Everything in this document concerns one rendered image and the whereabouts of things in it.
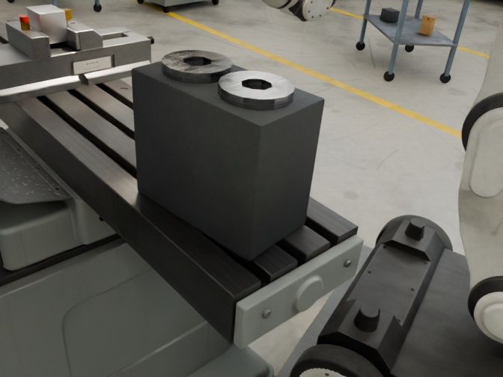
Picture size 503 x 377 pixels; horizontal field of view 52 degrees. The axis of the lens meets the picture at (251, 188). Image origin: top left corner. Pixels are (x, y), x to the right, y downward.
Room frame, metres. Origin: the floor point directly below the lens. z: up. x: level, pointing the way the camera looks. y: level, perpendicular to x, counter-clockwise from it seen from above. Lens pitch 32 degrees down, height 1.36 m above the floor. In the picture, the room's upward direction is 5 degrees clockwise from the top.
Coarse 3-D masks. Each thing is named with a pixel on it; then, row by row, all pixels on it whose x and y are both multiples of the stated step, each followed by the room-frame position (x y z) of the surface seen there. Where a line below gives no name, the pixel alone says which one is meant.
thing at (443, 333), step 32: (416, 224) 1.03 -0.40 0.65; (384, 256) 0.97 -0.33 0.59; (416, 256) 0.98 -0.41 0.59; (448, 256) 1.02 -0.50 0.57; (352, 288) 0.85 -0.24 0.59; (384, 288) 0.85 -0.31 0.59; (416, 288) 0.86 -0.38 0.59; (448, 288) 0.90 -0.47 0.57; (352, 320) 0.73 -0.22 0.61; (384, 320) 0.74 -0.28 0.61; (416, 320) 0.79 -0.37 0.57; (448, 320) 0.80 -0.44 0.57; (384, 352) 0.67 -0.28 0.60; (416, 352) 0.70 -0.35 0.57; (448, 352) 0.71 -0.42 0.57; (480, 352) 0.71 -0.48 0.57
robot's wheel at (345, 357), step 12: (312, 348) 0.69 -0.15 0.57; (324, 348) 0.68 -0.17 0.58; (336, 348) 0.67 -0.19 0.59; (300, 360) 0.67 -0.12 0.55; (312, 360) 0.65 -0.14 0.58; (324, 360) 0.65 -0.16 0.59; (336, 360) 0.64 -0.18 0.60; (348, 360) 0.64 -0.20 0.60; (360, 360) 0.65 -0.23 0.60; (300, 372) 0.66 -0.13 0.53; (312, 372) 0.65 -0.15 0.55; (324, 372) 0.64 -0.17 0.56; (336, 372) 0.63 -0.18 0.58; (348, 372) 0.62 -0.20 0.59; (360, 372) 0.62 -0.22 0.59; (372, 372) 0.63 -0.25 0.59
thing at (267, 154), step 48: (144, 96) 0.61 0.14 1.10; (192, 96) 0.56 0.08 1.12; (240, 96) 0.53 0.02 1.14; (288, 96) 0.55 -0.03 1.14; (144, 144) 0.61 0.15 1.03; (192, 144) 0.55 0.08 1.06; (240, 144) 0.51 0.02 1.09; (288, 144) 0.53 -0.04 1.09; (144, 192) 0.61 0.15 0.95; (192, 192) 0.55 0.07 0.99; (240, 192) 0.50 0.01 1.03; (288, 192) 0.54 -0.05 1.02; (240, 240) 0.50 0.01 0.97
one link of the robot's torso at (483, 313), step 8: (488, 296) 0.72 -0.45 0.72; (496, 296) 0.71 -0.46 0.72; (480, 304) 0.72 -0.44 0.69; (488, 304) 0.71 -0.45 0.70; (496, 304) 0.70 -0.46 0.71; (480, 312) 0.71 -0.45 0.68; (488, 312) 0.70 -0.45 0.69; (496, 312) 0.70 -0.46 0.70; (480, 320) 0.71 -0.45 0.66; (488, 320) 0.70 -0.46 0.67; (496, 320) 0.69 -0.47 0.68; (480, 328) 0.71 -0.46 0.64; (488, 328) 0.70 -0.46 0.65; (496, 328) 0.69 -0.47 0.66; (488, 336) 0.70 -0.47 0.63; (496, 336) 0.69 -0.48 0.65
